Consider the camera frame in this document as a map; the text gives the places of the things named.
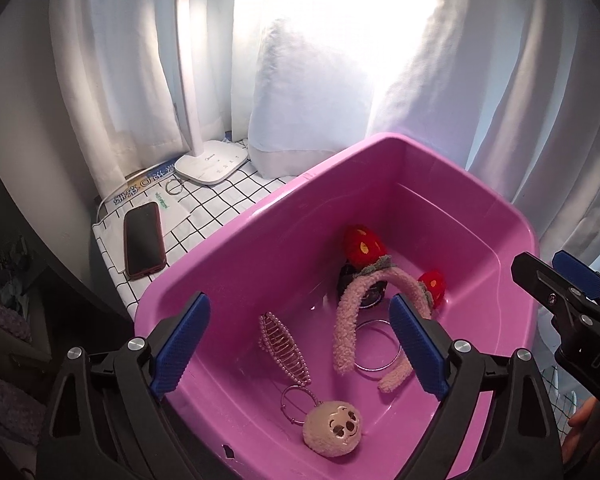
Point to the blue yellow booklet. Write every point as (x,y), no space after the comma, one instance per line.
(140,182)

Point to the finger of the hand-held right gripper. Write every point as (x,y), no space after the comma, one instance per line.
(582,272)
(540,280)

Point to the pink strawberry plush headband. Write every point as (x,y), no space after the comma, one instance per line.
(345,320)

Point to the pink plastic tub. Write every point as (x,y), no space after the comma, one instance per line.
(280,240)

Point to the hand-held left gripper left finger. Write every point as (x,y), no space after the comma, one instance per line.
(180,347)

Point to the silver bangles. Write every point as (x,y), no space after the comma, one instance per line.
(375,369)

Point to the white sheer curtain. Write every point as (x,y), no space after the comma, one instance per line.
(105,85)
(505,110)

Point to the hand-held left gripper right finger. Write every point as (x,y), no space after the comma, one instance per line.
(420,347)

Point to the purple fuzzy cloth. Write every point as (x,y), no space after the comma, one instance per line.
(2,317)

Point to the white paper leaflet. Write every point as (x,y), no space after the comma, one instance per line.
(177,210)

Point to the black smartphone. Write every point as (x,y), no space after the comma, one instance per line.
(142,240)

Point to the white desk lamp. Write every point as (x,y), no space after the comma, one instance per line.
(187,85)

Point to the person's right hand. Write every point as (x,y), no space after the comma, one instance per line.
(587,425)

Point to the pearl hair clip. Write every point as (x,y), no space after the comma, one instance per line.
(282,345)

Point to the white pillow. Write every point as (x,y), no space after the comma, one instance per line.
(305,100)

